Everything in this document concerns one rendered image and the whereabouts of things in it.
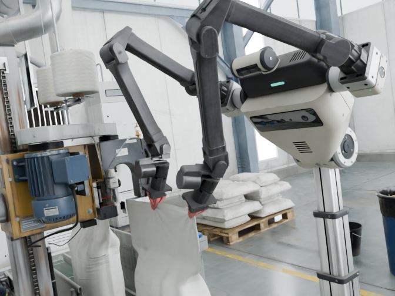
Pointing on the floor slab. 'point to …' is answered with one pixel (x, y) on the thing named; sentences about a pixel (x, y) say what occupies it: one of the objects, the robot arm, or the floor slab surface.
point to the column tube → (17, 269)
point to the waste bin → (388, 221)
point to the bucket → (355, 231)
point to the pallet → (260, 225)
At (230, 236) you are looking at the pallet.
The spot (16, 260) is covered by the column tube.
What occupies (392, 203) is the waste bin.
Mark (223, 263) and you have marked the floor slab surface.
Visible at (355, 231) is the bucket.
